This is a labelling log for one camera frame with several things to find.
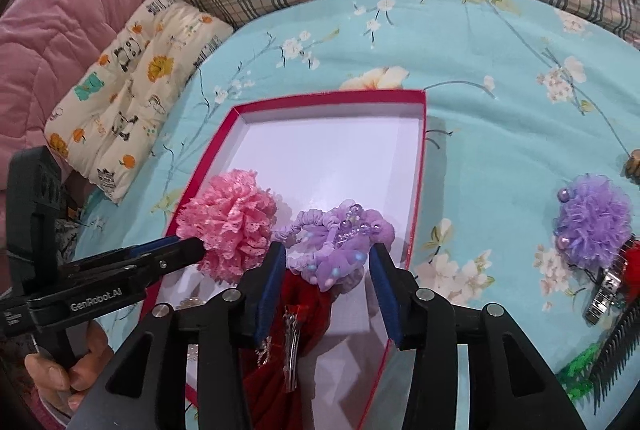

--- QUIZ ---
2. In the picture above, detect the green braided bracelet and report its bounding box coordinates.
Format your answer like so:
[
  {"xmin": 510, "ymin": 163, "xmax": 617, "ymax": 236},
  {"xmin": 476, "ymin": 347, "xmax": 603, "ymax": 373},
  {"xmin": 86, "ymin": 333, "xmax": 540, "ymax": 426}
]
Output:
[{"xmin": 557, "ymin": 342, "xmax": 602, "ymax": 404}]

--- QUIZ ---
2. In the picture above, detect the red velvet bow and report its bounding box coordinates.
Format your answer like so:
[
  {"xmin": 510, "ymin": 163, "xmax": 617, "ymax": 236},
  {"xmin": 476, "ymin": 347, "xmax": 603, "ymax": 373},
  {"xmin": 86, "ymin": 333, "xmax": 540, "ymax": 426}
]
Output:
[{"xmin": 239, "ymin": 266, "xmax": 337, "ymax": 430}]

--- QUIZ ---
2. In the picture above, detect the pink quilt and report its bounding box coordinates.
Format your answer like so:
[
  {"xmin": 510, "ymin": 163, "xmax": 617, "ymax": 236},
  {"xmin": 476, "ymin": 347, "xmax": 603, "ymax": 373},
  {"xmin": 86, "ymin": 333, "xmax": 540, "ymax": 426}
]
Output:
[{"xmin": 0, "ymin": 0, "xmax": 187, "ymax": 161}]

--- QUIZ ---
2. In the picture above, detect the red cardboard box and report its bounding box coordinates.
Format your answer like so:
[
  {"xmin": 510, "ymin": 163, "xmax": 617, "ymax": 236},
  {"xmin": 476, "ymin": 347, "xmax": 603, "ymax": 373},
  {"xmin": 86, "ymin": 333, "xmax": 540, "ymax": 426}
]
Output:
[{"xmin": 137, "ymin": 89, "xmax": 427, "ymax": 430}]

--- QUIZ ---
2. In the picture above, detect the purple tulle flower hair tie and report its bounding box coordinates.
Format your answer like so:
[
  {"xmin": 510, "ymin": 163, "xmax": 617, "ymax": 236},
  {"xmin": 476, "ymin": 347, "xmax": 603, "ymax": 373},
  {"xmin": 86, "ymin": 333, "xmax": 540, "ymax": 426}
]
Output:
[{"xmin": 552, "ymin": 174, "xmax": 634, "ymax": 270}]

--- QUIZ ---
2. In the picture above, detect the animal print pillow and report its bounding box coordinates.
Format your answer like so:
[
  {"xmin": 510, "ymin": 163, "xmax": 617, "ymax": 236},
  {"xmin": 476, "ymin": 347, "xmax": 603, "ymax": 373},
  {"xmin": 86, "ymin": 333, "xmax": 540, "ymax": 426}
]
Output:
[{"xmin": 44, "ymin": 0, "xmax": 235, "ymax": 206}]

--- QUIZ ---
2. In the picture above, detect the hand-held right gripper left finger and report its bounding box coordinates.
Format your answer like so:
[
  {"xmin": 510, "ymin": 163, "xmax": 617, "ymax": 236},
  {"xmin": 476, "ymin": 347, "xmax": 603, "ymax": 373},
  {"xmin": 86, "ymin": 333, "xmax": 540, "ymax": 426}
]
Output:
[{"xmin": 65, "ymin": 241, "xmax": 288, "ymax": 430}]

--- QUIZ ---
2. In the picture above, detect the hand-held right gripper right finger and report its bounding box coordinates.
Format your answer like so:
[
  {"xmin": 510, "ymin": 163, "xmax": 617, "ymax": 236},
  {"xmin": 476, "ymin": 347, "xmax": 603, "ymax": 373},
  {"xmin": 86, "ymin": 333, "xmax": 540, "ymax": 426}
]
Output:
[{"xmin": 369, "ymin": 241, "xmax": 588, "ymax": 430}]

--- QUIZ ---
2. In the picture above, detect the purple beaded scrunchie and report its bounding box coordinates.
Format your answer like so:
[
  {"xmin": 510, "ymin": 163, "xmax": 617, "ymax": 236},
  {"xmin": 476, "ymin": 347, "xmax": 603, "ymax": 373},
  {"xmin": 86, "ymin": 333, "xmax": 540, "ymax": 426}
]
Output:
[{"xmin": 272, "ymin": 199, "xmax": 396, "ymax": 294}]

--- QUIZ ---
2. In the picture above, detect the pink lace flower hair tie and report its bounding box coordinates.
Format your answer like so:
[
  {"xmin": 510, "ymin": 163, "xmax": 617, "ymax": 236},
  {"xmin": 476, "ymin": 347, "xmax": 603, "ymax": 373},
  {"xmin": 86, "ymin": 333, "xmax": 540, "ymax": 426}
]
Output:
[{"xmin": 175, "ymin": 169, "xmax": 279, "ymax": 284}]

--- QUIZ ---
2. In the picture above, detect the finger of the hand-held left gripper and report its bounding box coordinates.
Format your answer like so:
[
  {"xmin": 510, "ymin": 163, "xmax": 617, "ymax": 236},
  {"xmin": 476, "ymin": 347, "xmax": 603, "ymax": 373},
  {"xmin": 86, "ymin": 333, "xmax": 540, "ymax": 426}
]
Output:
[
  {"xmin": 119, "ymin": 237, "xmax": 209, "ymax": 297},
  {"xmin": 66, "ymin": 236, "xmax": 182, "ymax": 274}
]

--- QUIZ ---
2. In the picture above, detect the grey floral cloth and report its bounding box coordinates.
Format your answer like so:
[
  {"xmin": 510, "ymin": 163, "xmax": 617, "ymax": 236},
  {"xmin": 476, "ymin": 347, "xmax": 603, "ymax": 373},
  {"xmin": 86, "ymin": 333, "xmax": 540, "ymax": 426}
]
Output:
[{"xmin": 52, "ymin": 205, "xmax": 84, "ymax": 271}]

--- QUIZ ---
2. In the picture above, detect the person's left hand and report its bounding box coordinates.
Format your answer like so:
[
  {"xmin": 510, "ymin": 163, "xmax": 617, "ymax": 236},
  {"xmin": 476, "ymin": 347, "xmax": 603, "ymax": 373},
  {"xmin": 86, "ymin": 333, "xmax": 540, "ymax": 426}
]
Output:
[{"xmin": 25, "ymin": 324, "xmax": 115, "ymax": 412}]

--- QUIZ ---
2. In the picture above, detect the black hair comb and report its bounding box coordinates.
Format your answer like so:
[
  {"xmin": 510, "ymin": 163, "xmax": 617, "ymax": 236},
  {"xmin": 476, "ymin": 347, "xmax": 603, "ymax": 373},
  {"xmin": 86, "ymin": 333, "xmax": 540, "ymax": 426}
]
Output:
[{"xmin": 590, "ymin": 305, "xmax": 640, "ymax": 394}]

